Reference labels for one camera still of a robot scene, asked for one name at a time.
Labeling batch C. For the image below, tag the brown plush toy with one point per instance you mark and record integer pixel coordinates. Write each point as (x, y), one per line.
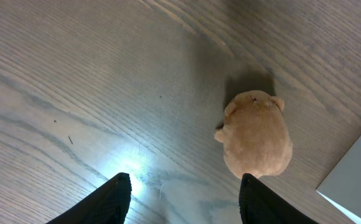
(254, 135)

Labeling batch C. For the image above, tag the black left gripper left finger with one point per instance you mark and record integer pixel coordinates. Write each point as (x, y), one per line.
(107, 204)

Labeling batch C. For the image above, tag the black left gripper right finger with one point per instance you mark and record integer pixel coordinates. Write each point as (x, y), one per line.
(260, 205)

